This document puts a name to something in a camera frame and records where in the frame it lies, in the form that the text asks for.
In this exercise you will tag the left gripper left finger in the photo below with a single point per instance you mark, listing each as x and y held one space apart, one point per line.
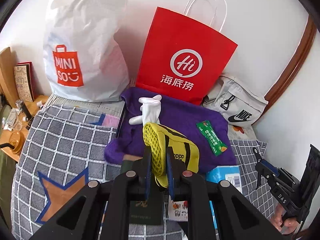
101 211

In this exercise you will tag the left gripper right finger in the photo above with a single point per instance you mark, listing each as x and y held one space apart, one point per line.
216 210

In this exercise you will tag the green snack packet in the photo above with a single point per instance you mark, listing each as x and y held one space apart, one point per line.
206 129

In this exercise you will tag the yellow mesh pouch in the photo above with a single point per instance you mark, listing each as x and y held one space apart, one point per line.
164 142

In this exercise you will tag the white glove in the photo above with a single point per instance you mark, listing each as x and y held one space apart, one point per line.
150 108

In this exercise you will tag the blue tissue pack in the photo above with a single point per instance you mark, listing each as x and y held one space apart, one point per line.
229 173

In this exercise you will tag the small red white sachet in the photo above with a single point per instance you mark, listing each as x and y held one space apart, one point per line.
177 211

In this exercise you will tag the black and gold box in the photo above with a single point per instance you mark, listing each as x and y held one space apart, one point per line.
150 211

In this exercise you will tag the grey Nike waist bag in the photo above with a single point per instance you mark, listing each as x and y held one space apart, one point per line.
235 101

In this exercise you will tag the framed picture book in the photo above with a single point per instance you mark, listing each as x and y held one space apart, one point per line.
24 81

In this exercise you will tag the white Miniso plastic bag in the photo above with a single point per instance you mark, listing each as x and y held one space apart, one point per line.
82 60

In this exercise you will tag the red Haidilao paper bag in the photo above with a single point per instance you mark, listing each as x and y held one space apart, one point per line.
182 57

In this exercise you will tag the brown door frame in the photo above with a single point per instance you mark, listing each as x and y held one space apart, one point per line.
294 65

